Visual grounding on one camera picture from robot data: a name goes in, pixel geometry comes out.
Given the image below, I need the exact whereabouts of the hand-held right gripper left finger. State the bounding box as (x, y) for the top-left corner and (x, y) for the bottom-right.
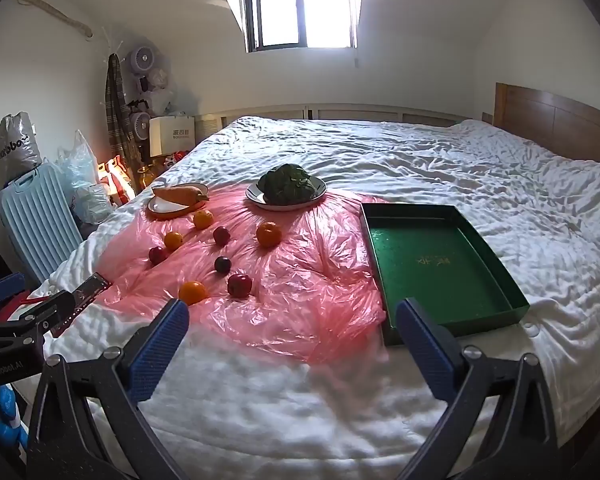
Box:
(25, 297), (191, 480)

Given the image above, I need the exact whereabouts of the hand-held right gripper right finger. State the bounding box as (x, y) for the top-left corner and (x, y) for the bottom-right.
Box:
(395, 297), (576, 480)

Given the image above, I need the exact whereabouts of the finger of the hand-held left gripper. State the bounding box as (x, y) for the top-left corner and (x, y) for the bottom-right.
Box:
(0, 272), (28, 306)
(10, 290), (77, 346)

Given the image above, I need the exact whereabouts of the green tray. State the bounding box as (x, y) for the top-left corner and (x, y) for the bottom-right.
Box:
(360, 201), (531, 347)

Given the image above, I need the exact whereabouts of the red apple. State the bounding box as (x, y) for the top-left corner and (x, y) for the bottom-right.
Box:
(227, 273), (253, 298)

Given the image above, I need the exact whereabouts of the dark flat device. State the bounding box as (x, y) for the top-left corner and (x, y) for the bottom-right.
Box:
(50, 272), (113, 338)

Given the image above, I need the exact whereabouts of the light blue suitcase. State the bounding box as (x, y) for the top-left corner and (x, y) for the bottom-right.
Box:
(0, 160), (83, 283)

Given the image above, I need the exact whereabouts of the clear plastic bag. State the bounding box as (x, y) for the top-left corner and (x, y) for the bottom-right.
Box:
(55, 130), (116, 226)

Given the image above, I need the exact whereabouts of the orange rimmed white plate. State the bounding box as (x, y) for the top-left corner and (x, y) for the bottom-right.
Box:
(146, 182), (211, 221)

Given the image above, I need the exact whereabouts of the red white packaging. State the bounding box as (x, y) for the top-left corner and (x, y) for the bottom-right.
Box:
(97, 155), (136, 206)

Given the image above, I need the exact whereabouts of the pink plastic sheet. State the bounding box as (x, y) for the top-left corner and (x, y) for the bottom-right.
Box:
(92, 187), (388, 366)

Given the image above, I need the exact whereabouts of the grey printed bag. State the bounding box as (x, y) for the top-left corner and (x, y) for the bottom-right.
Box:
(0, 111), (43, 176)

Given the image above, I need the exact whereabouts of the dark rimmed white plate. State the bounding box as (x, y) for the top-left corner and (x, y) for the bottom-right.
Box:
(245, 176), (327, 212)

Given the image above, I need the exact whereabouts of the bed with white sheet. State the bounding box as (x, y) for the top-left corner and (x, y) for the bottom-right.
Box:
(15, 115), (600, 480)

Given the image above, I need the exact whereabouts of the green leafy vegetable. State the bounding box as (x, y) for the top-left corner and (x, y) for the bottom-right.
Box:
(258, 163), (315, 206)

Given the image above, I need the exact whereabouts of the plaid scarf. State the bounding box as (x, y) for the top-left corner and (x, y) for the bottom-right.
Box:
(104, 52), (141, 181)

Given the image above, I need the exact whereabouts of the small purple fan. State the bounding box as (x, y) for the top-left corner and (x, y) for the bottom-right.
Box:
(128, 45), (161, 72)
(129, 111), (153, 136)

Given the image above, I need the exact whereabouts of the white cardboard box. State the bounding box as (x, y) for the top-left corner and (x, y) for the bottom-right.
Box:
(149, 115), (197, 157)

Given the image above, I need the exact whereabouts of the white plastic bag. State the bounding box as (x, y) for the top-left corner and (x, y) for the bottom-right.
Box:
(147, 67), (201, 116)

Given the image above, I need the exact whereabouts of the wooden headboard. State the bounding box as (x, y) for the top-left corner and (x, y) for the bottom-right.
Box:
(494, 82), (600, 163)

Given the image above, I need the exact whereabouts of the window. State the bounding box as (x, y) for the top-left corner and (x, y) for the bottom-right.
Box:
(242, 0), (358, 54)

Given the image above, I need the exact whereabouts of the white low wall panel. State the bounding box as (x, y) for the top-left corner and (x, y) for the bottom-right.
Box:
(195, 104), (468, 136)

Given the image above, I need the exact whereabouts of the beige wall rope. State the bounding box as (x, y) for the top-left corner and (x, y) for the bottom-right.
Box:
(12, 0), (93, 41)

